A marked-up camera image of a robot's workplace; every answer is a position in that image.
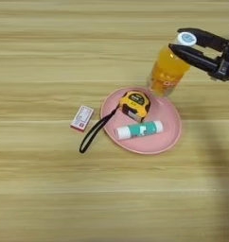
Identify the small pink white box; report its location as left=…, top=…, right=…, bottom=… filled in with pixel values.
left=69, top=105, right=95, bottom=132

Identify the pink round plate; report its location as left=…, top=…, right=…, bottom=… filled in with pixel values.
left=99, top=87, right=183, bottom=155

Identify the green white glue stick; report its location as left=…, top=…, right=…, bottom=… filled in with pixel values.
left=114, top=120, right=165, bottom=141

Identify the yellow tape measure black strap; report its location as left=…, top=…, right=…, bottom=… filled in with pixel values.
left=79, top=90, right=151, bottom=154

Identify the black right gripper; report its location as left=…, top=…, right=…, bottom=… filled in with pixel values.
left=167, top=27, right=229, bottom=83

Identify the orange juice bottle white cap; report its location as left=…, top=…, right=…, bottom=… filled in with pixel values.
left=146, top=31, right=198, bottom=97

